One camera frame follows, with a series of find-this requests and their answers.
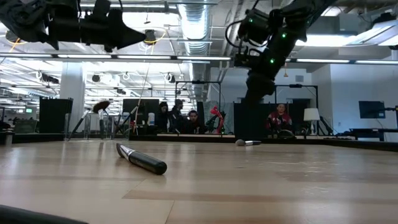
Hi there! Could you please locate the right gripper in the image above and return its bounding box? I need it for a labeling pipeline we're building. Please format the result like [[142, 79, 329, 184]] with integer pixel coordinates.
[[234, 9, 308, 105]]

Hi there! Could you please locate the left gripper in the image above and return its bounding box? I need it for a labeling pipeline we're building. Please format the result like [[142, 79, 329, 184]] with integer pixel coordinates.
[[46, 0, 147, 53]]

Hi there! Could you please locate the grey-bristled silver-ferrule makeup brush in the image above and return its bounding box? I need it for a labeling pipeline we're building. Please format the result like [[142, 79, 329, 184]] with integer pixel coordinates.
[[234, 139, 263, 147]]

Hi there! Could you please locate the thick black makeup brush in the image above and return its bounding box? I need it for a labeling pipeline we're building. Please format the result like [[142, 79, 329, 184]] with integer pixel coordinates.
[[115, 142, 169, 175]]

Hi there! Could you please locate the black ceiling fixture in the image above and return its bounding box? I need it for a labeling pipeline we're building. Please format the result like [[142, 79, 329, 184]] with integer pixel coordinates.
[[143, 29, 157, 46]]

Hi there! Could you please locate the LED light bar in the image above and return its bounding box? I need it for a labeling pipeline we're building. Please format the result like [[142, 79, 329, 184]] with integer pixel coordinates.
[[0, 53, 398, 65]]

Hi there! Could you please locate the person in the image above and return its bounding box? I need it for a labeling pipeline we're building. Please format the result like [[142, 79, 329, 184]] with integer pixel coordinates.
[[185, 110, 208, 135], [169, 98, 186, 133], [155, 101, 170, 133], [266, 103, 293, 138]]

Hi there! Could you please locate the white table lamp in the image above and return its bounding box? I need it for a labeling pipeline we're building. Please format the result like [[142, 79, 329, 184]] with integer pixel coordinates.
[[303, 107, 322, 137]]

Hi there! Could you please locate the black partition panel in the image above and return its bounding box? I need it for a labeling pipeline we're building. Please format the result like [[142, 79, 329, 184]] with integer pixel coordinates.
[[39, 98, 74, 134], [233, 99, 271, 140], [122, 98, 160, 125]]

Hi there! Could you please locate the clear plastic container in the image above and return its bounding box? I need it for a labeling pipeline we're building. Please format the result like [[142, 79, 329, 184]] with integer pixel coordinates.
[[63, 112, 139, 141]]

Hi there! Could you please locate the black monitor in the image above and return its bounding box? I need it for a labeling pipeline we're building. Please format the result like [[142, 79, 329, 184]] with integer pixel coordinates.
[[358, 100, 387, 120]]

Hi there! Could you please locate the black desk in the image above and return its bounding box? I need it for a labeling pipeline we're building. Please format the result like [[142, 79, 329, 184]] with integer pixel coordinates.
[[335, 126, 398, 142]]

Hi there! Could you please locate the grey storage bin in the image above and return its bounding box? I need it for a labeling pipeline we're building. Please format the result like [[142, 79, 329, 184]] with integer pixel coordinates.
[[14, 119, 38, 134]]

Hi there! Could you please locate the small grey cylinder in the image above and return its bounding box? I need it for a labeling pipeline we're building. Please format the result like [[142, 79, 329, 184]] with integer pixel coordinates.
[[4, 130, 16, 146]]

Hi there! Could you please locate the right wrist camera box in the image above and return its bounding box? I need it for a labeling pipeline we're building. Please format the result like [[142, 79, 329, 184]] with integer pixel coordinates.
[[238, 8, 272, 44]]

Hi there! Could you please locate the black gantry frame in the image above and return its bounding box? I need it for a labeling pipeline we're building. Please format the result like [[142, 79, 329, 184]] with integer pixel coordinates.
[[274, 83, 319, 108], [175, 80, 222, 134]]

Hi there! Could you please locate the silver ventilation duct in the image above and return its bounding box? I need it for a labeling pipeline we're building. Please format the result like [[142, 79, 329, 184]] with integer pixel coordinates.
[[177, 0, 210, 57]]

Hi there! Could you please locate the black aluminium table frame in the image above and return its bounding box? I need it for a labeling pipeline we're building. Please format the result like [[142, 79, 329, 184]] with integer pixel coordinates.
[[0, 132, 398, 154]]

